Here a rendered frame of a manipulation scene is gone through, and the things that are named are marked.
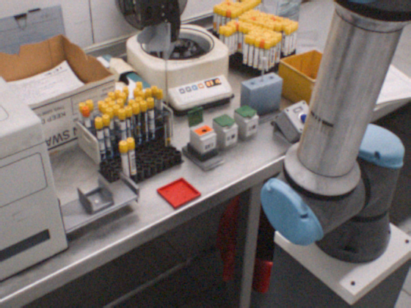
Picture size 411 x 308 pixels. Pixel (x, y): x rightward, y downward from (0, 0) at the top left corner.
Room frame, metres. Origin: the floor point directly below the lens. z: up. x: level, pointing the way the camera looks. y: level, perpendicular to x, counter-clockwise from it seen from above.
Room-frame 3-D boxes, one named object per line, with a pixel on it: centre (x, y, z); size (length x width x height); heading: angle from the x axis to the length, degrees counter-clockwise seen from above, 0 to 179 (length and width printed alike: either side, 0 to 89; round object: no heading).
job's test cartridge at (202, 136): (0.98, 0.01, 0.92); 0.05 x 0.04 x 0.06; 39
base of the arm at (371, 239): (0.72, -0.28, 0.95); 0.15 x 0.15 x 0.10
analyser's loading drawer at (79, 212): (0.76, 0.23, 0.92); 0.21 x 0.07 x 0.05; 129
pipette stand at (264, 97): (1.17, -0.13, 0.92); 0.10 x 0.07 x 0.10; 124
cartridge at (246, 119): (1.08, -0.09, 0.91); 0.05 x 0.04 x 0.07; 39
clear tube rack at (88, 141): (1.04, 0.19, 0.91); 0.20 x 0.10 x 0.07; 129
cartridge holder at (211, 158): (0.98, 0.01, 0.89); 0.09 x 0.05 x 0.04; 39
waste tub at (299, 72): (1.27, -0.28, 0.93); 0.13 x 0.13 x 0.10; 35
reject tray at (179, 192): (0.85, 0.06, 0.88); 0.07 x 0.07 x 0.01; 39
